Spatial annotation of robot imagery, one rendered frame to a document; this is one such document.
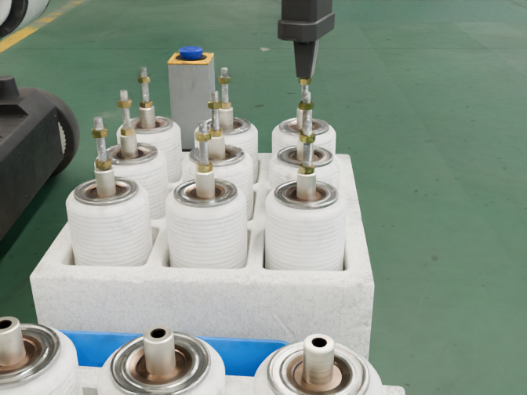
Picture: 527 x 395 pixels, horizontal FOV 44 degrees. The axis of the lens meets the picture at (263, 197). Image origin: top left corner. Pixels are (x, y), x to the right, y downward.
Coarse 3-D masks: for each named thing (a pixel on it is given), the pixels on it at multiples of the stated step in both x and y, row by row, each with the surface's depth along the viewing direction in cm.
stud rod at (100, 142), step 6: (96, 120) 72; (102, 120) 73; (96, 126) 73; (102, 126) 73; (96, 138) 73; (102, 138) 73; (96, 144) 74; (102, 144) 74; (102, 150) 74; (102, 156) 74
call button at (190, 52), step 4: (180, 48) 110; (184, 48) 110; (188, 48) 110; (192, 48) 110; (196, 48) 110; (200, 48) 110; (180, 52) 109; (184, 52) 108; (188, 52) 108; (192, 52) 108; (196, 52) 108; (200, 52) 109; (184, 56) 109; (188, 56) 109; (192, 56) 109; (196, 56) 109; (200, 56) 110
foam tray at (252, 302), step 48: (48, 288) 74; (96, 288) 73; (144, 288) 73; (192, 288) 73; (240, 288) 73; (288, 288) 72; (336, 288) 72; (240, 336) 75; (288, 336) 75; (336, 336) 75
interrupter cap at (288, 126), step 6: (288, 120) 99; (294, 120) 99; (312, 120) 99; (318, 120) 99; (282, 126) 97; (288, 126) 97; (294, 126) 97; (312, 126) 97; (318, 126) 97; (324, 126) 97; (288, 132) 94; (294, 132) 94; (318, 132) 94; (324, 132) 95
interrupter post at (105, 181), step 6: (108, 168) 76; (96, 174) 75; (102, 174) 75; (108, 174) 75; (96, 180) 75; (102, 180) 75; (108, 180) 75; (114, 180) 76; (96, 186) 76; (102, 186) 75; (108, 186) 75; (114, 186) 76; (102, 192) 76; (108, 192) 76; (114, 192) 76
